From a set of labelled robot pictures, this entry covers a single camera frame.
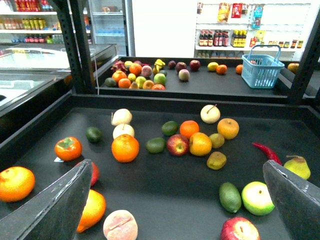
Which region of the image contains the large orange centre left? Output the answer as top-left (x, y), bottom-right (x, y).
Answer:
top-left (111, 134), bottom-right (140, 163)

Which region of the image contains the black shelf upright post left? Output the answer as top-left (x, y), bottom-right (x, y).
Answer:
top-left (49, 0), bottom-right (95, 94)

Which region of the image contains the green lime centre upper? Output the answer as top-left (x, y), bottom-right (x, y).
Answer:
top-left (161, 121), bottom-right (180, 137)

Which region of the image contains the small orange mandarin centre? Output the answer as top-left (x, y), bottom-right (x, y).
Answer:
top-left (179, 120), bottom-right (200, 140)

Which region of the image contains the orange tangerine far left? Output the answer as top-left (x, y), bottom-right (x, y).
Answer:
top-left (0, 166), bottom-right (36, 203)

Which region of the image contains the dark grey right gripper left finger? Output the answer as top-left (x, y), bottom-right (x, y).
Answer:
top-left (0, 159), bottom-right (93, 240)

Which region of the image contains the yellow orange persimmon centre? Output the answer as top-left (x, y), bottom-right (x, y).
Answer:
top-left (189, 132), bottom-right (212, 157)

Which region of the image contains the large orange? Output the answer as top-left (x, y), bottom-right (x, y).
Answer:
top-left (129, 63), bottom-right (142, 77)
top-left (111, 134), bottom-right (140, 163)

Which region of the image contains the white pear upper left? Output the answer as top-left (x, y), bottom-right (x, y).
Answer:
top-left (110, 108), bottom-right (133, 126)

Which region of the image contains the white pear lower left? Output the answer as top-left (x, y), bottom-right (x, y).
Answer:
top-left (112, 123), bottom-right (135, 139)

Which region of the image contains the pink peach front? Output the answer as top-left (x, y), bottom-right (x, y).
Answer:
top-left (103, 209), bottom-right (138, 240)

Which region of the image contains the brown kiwi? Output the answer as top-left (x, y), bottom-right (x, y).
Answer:
top-left (209, 133), bottom-right (225, 149)
top-left (206, 151), bottom-right (227, 170)

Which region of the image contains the small blue basket far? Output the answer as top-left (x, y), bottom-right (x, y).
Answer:
top-left (241, 44), bottom-right (285, 89)

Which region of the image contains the white price tag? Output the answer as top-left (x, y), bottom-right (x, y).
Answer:
top-left (54, 157), bottom-right (64, 163)

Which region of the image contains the red apple front right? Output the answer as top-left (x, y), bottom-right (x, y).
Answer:
top-left (220, 217), bottom-right (261, 240)

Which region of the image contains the dark green lime left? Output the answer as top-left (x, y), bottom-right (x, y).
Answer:
top-left (85, 126), bottom-right (102, 143)

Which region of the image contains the yellow pear right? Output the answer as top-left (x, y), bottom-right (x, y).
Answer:
top-left (283, 155), bottom-right (311, 180)

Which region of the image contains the red chili pepper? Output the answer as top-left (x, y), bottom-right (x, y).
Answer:
top-left (252, 142), bottom-right (283, 166)

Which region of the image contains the glass top freezer chest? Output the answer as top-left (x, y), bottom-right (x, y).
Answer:
top-left (0, 43), bottom-right (118, 108)

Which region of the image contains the red apple centre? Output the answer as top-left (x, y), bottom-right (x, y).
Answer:
top-left (166, 134), bottom-right (190, 156)

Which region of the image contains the far pink peach alone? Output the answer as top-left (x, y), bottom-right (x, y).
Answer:
top-left (178, 69), bottom-right (190, 82)

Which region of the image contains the far green apple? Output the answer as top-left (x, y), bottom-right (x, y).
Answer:
top-left (153, 73), bottom-right (167, 86)

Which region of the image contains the black shelf upright post right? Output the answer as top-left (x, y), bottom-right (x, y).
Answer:
top-left (287, 10), bottom-right (320, 105)

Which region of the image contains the brown kiwi upper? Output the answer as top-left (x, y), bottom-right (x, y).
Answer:
top-left (209, 133), bottom-right (225, 149)

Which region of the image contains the far large orange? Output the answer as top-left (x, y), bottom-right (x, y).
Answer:
top-left (129, 63), bottom-right (142, 77)

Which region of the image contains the orange persimmon green calyx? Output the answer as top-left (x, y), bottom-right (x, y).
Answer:
top-left (54, 136), bottom-right (83, 162)

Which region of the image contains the far dark red apple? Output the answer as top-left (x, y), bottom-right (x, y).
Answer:
top-left (189, 59), bottom-right (201, 72)

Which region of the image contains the green lime centre lower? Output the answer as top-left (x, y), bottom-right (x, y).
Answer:
top-left (145, 137), bottom-right (167, 154)

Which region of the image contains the black shelf upright post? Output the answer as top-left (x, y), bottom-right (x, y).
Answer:
top-left (287, 10), bottom-right (320, 105)
top-left (49, 0), bottom-right (95, 94)

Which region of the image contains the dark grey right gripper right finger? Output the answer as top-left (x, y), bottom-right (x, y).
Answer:
top-left (262, 160), bottom-right (320, 240)

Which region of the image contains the white pear with stem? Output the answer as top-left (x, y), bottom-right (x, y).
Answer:
top-left (200, 104), bottom-right (221, 124)

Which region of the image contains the brown kiwi lower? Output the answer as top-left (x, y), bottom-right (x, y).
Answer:
top-left (206, 151), bottom-right (227, 170)

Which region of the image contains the orange fruit behind left finger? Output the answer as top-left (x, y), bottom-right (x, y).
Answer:
top-left (76, 189), bottom-right (107, 233)

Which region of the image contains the red fruit behind left finger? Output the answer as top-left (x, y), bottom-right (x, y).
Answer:
top-left (90, 162), bottom-right (100, 187)

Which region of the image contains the far banana bunch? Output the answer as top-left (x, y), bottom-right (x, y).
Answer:
top-left (152, 59), bottom-right (166, 75)

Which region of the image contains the bright green apple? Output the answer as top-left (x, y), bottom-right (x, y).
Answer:
top-left (241, 181), bottom-right (275, 216)

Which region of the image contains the golden yellow apple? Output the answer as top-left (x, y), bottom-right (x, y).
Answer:
top-left (217, 118), bottom-right (240, 140)

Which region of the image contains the far orange mandarin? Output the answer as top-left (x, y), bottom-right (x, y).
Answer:
top-left (215, 64), bottom-right (228, 75)

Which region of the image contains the far yellow lemon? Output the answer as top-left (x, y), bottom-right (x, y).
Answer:
top-left (207, 62), bottom-right (219, 72)

